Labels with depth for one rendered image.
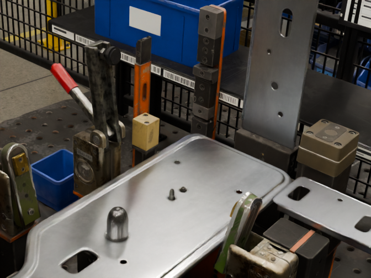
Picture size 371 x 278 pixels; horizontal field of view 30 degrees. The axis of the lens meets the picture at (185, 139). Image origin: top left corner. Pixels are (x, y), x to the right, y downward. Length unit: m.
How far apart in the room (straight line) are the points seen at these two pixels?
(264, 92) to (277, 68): 0.06
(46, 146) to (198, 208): 0.80
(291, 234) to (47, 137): 0.92
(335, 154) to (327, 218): 0.13
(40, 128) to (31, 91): 1.75
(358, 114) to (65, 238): 0.63
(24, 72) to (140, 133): 2.68
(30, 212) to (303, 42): 0.52
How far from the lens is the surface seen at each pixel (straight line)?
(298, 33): 1.18
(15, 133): 1.88
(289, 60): 1.21
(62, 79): 1.17
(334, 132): 1.23
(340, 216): 1.12
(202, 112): 1.39
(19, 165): 1.04
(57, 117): 1.95
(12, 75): 3.82
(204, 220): 1.07
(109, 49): 1.07
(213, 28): 1.31
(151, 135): 1.19
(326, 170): 1.21
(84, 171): 1.19
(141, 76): 1.18
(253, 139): 1.29
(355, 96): 1.44
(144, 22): 1.51
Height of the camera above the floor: 1.65
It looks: 31 degrees down
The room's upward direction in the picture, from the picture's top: 4 degrees clockwise
